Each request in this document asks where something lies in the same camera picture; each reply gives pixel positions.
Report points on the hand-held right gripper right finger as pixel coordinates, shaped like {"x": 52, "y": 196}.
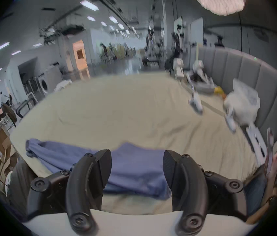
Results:
{"x": 190, "y": 185}

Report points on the bed with beige sheet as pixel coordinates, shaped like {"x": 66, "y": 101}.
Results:
{"x": 116, "y": 107}

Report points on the yellow cloth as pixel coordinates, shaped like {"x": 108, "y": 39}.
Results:
{"x": 218, "y": 90}

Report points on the grey tray with white device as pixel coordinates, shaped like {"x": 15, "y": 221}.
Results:
{"x": 199, "y": 79}

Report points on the grey padded headboard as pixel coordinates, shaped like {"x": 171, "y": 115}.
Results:
{"x": 263, "y": 75}

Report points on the blue shirt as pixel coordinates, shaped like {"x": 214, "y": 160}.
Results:
{"x": 133, "y": 167}

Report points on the white plastic bag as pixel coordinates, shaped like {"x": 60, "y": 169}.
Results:
{"x": 242, "y": 102}

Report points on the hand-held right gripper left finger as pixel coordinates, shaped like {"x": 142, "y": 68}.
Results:
{"x": 82, "y": 181}

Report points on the white washing machine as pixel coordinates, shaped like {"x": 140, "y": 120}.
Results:
{"x": 43, "y": 85}

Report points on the stack of cartons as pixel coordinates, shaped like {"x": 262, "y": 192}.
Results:
{"x": 2, "y": 154}

